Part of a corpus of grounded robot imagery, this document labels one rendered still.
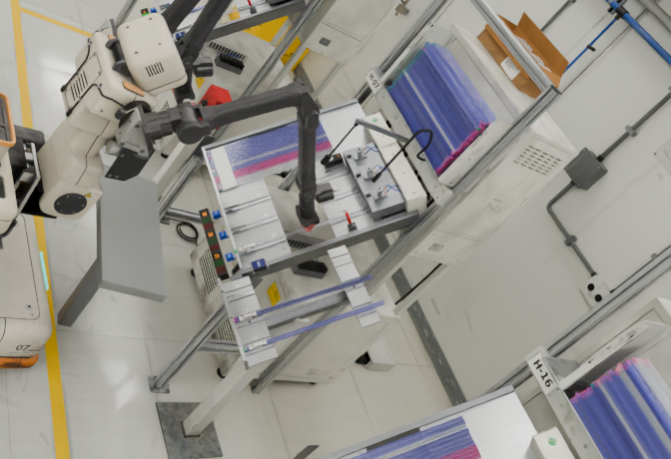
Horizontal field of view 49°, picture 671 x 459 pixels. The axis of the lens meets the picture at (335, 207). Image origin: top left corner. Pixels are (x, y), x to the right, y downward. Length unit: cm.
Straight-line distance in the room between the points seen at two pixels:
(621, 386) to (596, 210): 198
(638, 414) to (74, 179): 181
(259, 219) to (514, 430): 123
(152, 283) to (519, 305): 228
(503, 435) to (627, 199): 193
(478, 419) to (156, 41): 152
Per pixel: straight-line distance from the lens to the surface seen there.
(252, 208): 292
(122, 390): 312
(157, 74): 223
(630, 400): 221
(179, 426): 315
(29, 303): 281
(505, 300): 430
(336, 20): 394
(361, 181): 286
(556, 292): 413
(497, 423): 243
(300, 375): 355
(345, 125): 315
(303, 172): 251
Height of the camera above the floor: 235
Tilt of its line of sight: 28 degrees down
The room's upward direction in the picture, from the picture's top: 42 degrees clockwise
